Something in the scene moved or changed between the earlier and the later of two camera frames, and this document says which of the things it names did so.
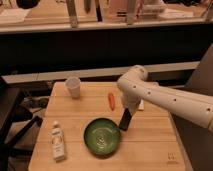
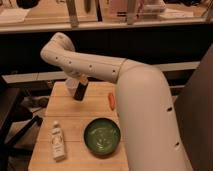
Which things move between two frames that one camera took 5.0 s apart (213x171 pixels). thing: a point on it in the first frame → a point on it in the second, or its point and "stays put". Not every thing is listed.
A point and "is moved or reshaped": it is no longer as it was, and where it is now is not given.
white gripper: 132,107 → 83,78
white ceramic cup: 73,85 stays put
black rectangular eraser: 125,120 is moved or reshaped
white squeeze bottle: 57,140 stays put
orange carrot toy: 111,99 stays put
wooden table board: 149,143 stays put
